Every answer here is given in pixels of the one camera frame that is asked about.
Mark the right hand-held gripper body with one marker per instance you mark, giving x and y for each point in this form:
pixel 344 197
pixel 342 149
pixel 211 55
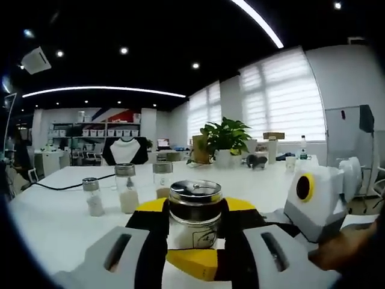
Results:
pixel 319 210

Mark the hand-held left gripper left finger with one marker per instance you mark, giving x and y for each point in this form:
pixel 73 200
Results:
pixel 120 259

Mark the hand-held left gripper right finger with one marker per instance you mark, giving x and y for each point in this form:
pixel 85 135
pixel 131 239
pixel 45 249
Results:
pixel 270 262

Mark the short seasoning bottle beige contents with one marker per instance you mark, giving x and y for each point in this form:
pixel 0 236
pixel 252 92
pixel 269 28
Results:
pixel 192 210

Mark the short seasoning bottle white crystals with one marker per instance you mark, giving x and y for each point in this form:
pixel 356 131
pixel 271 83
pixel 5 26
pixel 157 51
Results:
pixel 94 204

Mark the tall seasoning bottle white powder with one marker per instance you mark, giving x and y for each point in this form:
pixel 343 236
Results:
pixel 127 195

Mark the tall seasoning bottle brown contents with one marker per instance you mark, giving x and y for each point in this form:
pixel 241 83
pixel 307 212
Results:
pixel 162 180

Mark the clear water bottle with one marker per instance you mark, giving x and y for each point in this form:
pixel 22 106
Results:
pixel 303 149

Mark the person's right hand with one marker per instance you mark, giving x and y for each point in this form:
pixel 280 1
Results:
pixel 343 247

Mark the grey headphones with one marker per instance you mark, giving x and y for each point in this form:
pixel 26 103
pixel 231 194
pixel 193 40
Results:
pixel 257 161

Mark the white tall flask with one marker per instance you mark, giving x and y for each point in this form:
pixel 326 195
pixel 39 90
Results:
pixel 272 150

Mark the flat cardboard box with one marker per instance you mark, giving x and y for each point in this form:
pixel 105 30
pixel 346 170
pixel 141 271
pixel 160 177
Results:
pixel 273 135

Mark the whiteboard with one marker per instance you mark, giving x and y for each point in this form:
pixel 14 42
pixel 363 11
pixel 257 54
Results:
pixel 343 132

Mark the green potted plant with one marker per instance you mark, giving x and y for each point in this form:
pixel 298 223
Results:
pixel 225 135

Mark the brown paper bag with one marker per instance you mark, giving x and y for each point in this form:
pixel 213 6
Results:
pixel 200 150

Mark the dark hanging cloth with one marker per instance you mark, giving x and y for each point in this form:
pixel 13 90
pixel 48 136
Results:
pixel 367 119

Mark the large window blind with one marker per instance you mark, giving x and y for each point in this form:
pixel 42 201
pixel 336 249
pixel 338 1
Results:
pixel 282 96

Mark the laptop with pink screen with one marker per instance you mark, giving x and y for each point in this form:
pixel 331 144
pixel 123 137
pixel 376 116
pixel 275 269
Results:
pixel 163 143

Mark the small window blind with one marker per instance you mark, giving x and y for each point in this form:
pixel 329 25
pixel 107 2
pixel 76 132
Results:
pixel 206 111

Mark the shelf with white bins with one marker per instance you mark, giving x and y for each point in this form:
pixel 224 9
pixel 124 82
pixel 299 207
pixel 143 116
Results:
pixel 96 132

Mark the curved ceiling light strip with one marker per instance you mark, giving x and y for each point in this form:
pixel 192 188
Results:
pixel 105 88

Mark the straight ceiling light strip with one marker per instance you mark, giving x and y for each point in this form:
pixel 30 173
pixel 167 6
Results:
pixel 261 22

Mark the ceiling air conditioner unit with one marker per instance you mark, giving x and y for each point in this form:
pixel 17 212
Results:
pixel 36 60

